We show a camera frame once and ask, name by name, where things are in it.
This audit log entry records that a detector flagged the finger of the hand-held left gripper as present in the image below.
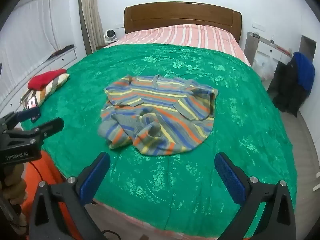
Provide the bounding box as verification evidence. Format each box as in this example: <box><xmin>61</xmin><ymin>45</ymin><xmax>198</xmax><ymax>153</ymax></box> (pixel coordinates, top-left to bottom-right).
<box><xmin>5</xmin><ymin>117</ymin><xmax>65</xmax><ymax>144</ymax></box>
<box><xmin>0</xmin><ymin>109</ymin><xmax>38</xmax><ymax>133</ymax></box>

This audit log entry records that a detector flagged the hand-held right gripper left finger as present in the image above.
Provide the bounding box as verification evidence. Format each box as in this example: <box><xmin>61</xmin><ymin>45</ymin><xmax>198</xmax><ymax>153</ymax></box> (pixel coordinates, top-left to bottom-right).
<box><xmin>29</xmin><ymin>151</ymin><xmax>111</xmax><ymax>240</ymax></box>

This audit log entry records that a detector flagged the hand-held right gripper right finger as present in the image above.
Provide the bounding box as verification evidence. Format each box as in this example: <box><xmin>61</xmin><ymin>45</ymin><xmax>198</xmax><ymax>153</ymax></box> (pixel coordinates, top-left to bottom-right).
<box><xmin>214</xmin><ymin>152</ymin><xmax>297</xmax><ymax>240</ymax></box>

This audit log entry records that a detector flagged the striped knit sweater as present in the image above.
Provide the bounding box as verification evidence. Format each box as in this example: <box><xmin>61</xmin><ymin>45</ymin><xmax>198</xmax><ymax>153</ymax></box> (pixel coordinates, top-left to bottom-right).
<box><xmin>98</xmin><ymin>74</ymin><xmax>218</xmax><ymax>157</ymax></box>

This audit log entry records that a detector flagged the person's left hand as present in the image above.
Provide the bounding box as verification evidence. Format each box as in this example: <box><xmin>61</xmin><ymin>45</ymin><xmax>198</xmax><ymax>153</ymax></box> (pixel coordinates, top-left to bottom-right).
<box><xmin>5</xmin><ymin>164</ymin><xmax>27</xmax><ymax>228</ymax></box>

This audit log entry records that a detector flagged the person's orange clothing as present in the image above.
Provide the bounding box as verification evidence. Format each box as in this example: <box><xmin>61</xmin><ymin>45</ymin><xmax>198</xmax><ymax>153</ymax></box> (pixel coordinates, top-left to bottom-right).
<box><xmin>21</xmin><ymin>150</ymin><xmax>83</xmax><ymax>240</ymax></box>

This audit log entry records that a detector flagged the red knit garment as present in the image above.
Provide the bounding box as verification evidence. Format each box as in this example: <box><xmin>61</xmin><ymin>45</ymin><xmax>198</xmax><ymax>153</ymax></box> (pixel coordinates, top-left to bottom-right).
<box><xmin>27</xmin><ymin>69</ymin><xmax>67</xmax><ymax>90</ymax></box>

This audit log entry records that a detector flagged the green floral bedspread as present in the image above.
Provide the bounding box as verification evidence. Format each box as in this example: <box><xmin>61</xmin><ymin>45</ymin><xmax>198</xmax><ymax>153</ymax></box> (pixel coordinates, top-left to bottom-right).
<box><xmin>21</xmin><ymin>43</ymin><xmax>298</xmax><ymax>239</ymax></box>

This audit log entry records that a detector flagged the white drawer shelf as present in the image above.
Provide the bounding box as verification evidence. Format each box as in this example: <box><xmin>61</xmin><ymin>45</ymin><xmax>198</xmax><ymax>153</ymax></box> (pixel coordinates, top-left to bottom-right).
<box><xmin>37</xmin><ymin>46</ymin><xmax>77</xmax><ymax>68</ymax></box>

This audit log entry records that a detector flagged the small white fan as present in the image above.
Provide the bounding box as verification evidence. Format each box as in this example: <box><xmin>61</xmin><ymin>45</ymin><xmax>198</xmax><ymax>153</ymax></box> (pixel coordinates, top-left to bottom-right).
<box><xmin>104</xmin><ymin>28</ymin><xmax>118</xmax><ymax>43</ymax></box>

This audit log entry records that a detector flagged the black puffer jacket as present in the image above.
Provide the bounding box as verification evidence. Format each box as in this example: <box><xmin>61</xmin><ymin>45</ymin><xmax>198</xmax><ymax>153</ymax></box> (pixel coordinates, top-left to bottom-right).
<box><xmin>272</xmin><ymin>59</ymin><xmax>310</xmax><ymax>117</ymax></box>

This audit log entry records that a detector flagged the beige curtain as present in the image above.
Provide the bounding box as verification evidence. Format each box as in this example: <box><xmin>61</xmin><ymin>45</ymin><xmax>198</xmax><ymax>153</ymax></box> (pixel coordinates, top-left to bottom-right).
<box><xmin>79</xmin><ymin>0</ymin><xmax>103</xmax><ymax>55</ymax></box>

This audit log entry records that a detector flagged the clear plastic bag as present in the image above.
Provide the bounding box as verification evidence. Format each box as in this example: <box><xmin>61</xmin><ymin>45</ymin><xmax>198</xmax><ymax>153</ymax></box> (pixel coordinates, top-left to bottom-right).
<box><xmin>254</xmin><ymin>55</ymin><xmax>275</xmax><ymax>80</ymax></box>

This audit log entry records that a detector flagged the blue garment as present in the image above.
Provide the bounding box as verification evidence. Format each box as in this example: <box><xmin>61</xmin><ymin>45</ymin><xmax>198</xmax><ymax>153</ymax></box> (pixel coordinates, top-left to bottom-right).
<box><xmin>292</xmin><ymin>52</ymin><xmax>315</xmax><ymax>90</ymax></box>

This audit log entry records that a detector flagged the white desk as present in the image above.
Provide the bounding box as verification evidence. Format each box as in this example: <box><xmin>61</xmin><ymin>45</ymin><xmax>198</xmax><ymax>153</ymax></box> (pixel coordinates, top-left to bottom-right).
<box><xmin>246</xmin><ymin>31</ymin><xmax>293</xmax><ymax>63</ymax></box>

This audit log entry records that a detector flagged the pink striped bed sheet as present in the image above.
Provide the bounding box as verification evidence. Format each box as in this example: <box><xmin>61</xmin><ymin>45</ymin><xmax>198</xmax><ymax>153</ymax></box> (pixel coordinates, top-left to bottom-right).
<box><xmin>104</xmin><ymin>25</ymin><xmax>252</xmax><ymax>67</ymax></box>

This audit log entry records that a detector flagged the wooden headboard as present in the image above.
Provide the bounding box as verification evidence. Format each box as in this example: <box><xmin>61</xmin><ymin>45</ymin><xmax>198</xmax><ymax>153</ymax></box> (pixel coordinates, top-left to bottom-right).
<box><xmin>124</xmin><ymin>2</ymin><xmax>242</xmax><ymax>43</ymax></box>

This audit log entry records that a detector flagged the black cable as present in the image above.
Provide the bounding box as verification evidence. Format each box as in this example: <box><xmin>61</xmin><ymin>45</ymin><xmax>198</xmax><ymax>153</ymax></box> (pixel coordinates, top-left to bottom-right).
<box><xmin>100</xmin><ymin>229</ymin><xmax>125</xmax><ymax>240</ymax></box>

